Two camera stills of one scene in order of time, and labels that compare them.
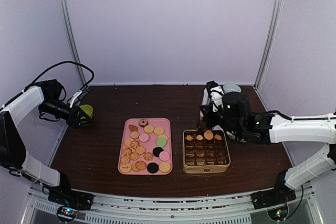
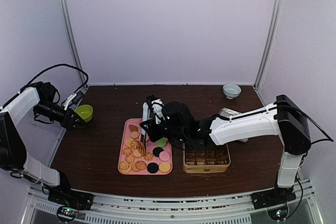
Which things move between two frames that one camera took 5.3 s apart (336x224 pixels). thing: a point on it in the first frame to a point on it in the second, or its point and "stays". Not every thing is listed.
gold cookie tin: [205, 151] stays
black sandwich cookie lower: [153, 168] stays
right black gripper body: [210, 123] to [155, 135]
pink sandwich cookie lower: [164, 155] stays
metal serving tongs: [206, 100] to [146, 112]
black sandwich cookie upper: [156, 151] stays
